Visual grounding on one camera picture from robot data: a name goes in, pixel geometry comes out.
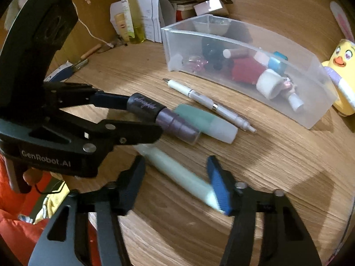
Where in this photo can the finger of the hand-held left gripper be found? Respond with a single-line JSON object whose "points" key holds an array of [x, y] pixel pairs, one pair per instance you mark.
{"points": [[133, 135], [111, 99]]}

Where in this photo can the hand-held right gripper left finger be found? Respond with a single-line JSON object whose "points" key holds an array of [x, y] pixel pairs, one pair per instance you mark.
{"points": [[130, 188]]}

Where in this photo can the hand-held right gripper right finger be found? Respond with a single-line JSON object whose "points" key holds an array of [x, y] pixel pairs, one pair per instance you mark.
{"points": [[219, 188]]}

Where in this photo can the purple tube with black cap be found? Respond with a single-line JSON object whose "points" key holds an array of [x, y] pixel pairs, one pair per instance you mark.
{"points": [[172, 122]]}

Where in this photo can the pale green tube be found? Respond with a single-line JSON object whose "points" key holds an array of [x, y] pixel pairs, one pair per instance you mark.
{"points": [[177, 174]]}

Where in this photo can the clear plastic box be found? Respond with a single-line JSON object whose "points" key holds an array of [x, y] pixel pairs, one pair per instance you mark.
{"points": [[177, 47]]}

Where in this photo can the clear pink hair clip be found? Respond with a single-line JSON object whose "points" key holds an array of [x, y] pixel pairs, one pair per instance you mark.
{"points": [[194, 62]]}

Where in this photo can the blue nail clipper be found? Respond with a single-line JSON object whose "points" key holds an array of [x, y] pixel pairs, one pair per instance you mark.
{"points": [[62, 72]]}

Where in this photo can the teal and white tube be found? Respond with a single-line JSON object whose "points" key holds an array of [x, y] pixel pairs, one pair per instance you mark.
{"points": [[210, 123]]}

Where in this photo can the white pen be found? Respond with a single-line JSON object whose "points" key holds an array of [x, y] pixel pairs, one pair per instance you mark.
{"points": [[194, 92]]}

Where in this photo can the yellow cloth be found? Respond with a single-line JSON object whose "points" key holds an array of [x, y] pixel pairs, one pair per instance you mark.
{"points": [[55, 202]]}

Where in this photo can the yellow-green spray bottle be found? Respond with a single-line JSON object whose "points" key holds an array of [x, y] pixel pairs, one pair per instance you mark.
{"points": [[137, 27]]}

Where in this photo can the white tube with yellow label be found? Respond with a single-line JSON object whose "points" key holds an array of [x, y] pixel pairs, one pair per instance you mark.
{"points": [[122, 22]]}

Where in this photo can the black glossy object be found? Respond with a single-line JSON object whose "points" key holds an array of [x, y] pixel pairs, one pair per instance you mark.
{"points": [[210, 51]]}

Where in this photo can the red and white small box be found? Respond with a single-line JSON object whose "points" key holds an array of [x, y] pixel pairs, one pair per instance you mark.
{"points": [[183, 13]]}

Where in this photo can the white tape roll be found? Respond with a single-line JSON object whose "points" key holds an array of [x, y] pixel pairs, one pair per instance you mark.
{"points": [[267, 84]]}

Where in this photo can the red cloth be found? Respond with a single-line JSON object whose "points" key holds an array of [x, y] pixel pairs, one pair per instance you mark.
{"points": [[16, 221]]}

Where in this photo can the red flat box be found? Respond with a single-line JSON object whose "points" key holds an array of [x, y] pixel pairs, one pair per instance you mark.
{"points": [[246, 70]]}

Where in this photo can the clear plastic bowl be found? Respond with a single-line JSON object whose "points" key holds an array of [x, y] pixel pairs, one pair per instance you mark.
{"points": [[210, 26]]}

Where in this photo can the small pink figurine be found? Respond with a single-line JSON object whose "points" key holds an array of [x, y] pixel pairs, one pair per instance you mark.
{"points": [[288, 84]]}

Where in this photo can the brown tube with white cap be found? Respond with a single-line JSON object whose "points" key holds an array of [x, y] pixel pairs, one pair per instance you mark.
{"points": [[238, 52]]}

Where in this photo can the small white cardboard box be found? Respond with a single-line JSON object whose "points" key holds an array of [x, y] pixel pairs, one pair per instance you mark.
{"points": [[210, 5]]}

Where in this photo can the blue and teal container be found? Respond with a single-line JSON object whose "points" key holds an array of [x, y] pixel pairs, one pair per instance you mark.
{"points": [[277, 63]]}

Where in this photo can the black binder clip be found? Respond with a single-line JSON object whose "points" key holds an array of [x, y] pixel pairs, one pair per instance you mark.
{"points": [[224, 0]]}

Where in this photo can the yellow chick plush toy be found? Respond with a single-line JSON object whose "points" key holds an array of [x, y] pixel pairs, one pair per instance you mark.
{"points": [[344, 58]]}

